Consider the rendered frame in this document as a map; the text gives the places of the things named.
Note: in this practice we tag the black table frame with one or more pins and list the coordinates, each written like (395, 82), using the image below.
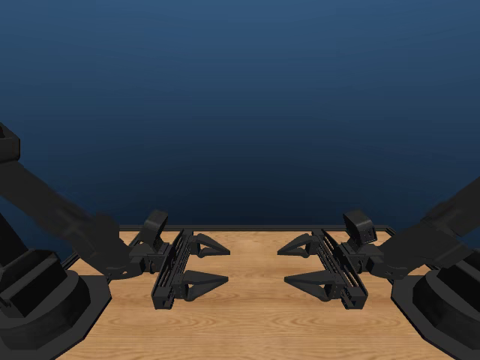
(262, 228)

